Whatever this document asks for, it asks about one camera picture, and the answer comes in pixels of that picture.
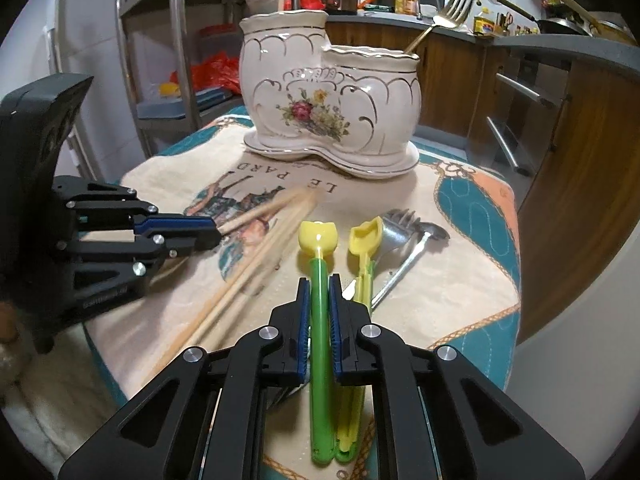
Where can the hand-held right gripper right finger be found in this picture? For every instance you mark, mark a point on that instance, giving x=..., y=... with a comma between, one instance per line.
x=336, y=335

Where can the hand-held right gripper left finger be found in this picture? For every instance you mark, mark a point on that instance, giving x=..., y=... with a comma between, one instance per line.
x=303, y=335

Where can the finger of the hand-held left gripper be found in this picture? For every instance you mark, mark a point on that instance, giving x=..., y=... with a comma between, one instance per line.
x=170, y=223
x=115, y=280

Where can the green tulip-headed plastic utensil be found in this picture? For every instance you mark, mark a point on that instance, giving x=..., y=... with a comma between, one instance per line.
x=320, y=310

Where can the yellow shovel-headed plastic utensil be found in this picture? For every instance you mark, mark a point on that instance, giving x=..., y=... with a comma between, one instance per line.
x=365, y=240

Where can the silver pasta server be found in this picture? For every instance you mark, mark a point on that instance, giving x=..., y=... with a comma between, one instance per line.
x=397, y=240

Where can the white floral ceramic utensil holder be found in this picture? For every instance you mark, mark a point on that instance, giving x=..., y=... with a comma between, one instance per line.
x=320, y=90

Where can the person's left hand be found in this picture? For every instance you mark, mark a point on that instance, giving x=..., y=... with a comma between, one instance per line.
x=6, y=322

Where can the silver metal spoon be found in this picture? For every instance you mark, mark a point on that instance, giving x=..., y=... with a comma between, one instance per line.
x=415, y=255

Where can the printed beige teal tablecloth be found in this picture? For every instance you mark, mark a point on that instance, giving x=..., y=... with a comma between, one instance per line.
x=440, y=290

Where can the blue plastic tray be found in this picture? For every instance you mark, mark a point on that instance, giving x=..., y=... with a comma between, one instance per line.
x=170, y=107

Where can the small yellow item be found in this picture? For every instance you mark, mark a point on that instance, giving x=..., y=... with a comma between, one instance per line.
x=169, y=90

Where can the steel shelf rack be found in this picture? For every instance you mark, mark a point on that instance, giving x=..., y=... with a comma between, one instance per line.
x=180, y=35

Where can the red-lidded plastic container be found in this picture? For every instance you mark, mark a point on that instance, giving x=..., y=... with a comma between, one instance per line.
x=220, y=40

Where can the wooden kitchen cabinet with countertop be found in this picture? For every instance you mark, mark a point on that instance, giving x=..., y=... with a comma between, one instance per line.
x=575, y=200

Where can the group of condiment bottles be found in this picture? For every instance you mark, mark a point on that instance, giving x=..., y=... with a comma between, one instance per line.
x=406, y=2

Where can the gold metal fork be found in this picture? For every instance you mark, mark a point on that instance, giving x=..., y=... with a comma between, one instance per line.
x=447, y=7

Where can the yellow cooking oil bottle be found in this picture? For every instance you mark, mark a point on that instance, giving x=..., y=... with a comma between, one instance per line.
x=485, y=22

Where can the black wok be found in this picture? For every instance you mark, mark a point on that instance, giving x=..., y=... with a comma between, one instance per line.
x=562, y=25

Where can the wooden spatula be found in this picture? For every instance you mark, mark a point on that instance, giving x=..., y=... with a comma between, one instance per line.
x=575, y=5

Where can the beige frying pan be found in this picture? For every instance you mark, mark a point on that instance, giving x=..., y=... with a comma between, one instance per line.
x=617, y=32

